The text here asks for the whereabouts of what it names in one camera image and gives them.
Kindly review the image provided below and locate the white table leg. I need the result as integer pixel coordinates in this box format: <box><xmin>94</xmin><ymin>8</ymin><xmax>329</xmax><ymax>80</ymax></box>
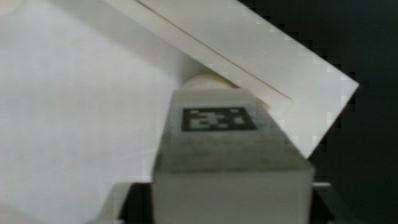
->
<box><xmin>150</xmin><ymin>88</ymin><xmax>317</xmax><ymax>224</ymax></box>

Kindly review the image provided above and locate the white square tabletop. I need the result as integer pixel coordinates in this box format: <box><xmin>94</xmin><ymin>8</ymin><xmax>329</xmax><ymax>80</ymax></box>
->
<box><xmin>0</xmin><ymin>0</ymin><xmax>357</xmax><ymax>224</ymax></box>

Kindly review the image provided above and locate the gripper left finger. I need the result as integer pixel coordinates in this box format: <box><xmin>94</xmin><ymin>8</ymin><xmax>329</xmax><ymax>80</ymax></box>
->
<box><xmin>94</xmin><ymin>182</ymin><xmax>155</xmax><ymax>224</ymax></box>

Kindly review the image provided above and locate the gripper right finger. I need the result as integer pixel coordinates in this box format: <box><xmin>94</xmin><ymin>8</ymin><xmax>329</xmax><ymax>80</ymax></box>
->
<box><xmin>309</xmin><ymin>182</ymin><xmax>363</xmax><ymax>224</ymax></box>

